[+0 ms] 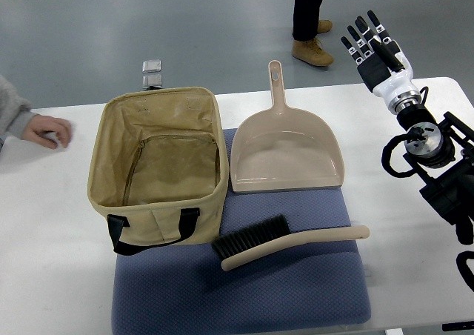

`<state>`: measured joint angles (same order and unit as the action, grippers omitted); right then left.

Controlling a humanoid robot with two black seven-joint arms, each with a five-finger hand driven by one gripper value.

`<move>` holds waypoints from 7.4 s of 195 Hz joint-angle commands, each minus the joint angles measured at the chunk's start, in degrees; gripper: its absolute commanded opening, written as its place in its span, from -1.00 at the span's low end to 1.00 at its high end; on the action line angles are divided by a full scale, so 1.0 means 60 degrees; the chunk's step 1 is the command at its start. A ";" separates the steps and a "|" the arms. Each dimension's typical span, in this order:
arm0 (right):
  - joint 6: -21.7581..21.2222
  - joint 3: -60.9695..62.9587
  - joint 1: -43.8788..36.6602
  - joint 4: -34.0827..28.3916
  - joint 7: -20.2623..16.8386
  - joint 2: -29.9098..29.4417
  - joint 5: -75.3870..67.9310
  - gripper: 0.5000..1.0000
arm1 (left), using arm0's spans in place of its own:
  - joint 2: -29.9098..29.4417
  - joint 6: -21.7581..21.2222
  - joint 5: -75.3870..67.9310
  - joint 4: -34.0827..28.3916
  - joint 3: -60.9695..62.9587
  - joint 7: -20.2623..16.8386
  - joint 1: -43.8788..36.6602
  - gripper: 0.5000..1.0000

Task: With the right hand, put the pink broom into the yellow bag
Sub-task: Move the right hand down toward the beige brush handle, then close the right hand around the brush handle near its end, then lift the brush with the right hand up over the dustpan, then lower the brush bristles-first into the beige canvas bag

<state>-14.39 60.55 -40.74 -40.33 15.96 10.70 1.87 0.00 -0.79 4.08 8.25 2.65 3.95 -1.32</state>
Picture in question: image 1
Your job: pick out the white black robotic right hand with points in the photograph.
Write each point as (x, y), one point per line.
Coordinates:
(381, 63)

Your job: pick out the bystander bare hand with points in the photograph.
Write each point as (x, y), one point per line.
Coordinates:
(48, 132)

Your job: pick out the pink hand broom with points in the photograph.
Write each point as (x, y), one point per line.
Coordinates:
(272, 236)

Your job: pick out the grey sweater sleeve forearm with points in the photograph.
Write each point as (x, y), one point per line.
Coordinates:
(16, 111)

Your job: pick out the yellow fabric bag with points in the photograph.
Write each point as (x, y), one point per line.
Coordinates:
(159, 171)

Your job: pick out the tan boot rear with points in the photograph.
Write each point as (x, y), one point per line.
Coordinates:
(324, 26)

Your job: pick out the tan boot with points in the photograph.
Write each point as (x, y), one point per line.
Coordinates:
(311, 53)
(324, 26)

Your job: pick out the tan boot front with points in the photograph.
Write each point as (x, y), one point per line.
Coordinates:
(311, 53)

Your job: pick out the standing person dark trousers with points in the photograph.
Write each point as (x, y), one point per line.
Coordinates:
(306, 14)

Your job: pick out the upper metal floor plate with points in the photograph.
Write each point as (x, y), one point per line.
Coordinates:
(151, 66)

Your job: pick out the pink plastic dustpan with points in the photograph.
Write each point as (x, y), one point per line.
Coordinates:
(284, 148)

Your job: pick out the blue cushion mat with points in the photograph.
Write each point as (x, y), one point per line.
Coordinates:
(182, 289)

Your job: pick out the black object table edge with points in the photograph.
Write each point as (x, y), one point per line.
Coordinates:
(458, 326)

